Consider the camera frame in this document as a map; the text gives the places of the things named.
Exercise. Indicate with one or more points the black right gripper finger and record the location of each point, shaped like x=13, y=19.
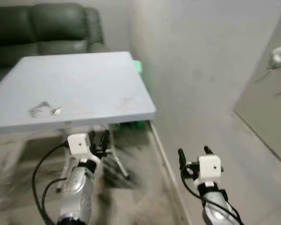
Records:
x=209, y=151
x=182, y=157

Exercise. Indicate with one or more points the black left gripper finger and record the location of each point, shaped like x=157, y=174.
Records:
x=105, y=139
x=92, y=138

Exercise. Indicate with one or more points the grey folding table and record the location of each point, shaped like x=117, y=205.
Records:
x=75, y=84

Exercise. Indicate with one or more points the dark green leather sofa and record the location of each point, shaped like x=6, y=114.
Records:
x=47, y=28

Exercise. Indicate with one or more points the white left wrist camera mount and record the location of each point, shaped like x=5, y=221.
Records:
x=78, y=143

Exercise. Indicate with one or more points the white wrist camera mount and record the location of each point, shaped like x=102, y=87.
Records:
x=78, y=143
x=209, y=167

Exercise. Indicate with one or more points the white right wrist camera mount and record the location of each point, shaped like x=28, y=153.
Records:
x=209, y=167

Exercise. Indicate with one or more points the grey wall board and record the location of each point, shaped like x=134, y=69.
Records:
x=262, y=103

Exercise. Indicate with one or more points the white adhesive wall hook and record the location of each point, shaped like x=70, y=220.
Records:
x=280, y=55

